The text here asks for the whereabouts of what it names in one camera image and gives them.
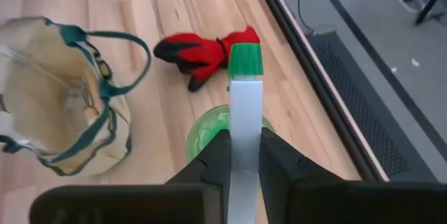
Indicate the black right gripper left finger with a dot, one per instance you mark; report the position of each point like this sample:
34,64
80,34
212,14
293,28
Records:
209,199

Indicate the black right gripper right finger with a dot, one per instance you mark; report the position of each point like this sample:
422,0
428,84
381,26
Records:
300,199

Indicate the green spray bottle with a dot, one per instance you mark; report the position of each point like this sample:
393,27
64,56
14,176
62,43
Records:
246,112

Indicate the red and black gloves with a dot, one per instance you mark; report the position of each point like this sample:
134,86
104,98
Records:
206,53

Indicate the cream and green gardening bag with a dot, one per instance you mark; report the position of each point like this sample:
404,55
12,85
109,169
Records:
52,112

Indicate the black mesh computer tower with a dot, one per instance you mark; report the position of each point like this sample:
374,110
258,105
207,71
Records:
366,112

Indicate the black aluminium frame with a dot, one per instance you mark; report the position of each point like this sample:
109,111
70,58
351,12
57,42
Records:
312,77

